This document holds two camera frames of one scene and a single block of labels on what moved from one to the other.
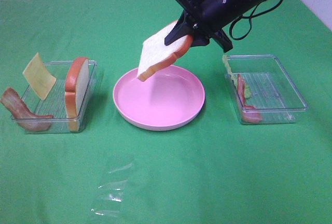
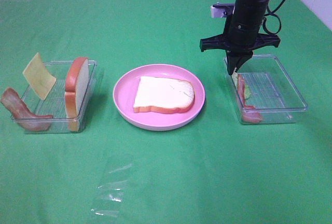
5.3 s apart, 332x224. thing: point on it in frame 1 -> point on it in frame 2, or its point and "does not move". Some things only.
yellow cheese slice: x=38 y=77 does not move
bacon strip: x=21 y=112 does not move
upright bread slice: x=76 y=91 does not move
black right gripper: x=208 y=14 -> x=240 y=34
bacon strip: x=250 y=114 does not move
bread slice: x=156 y=55 -> x=163 y=95
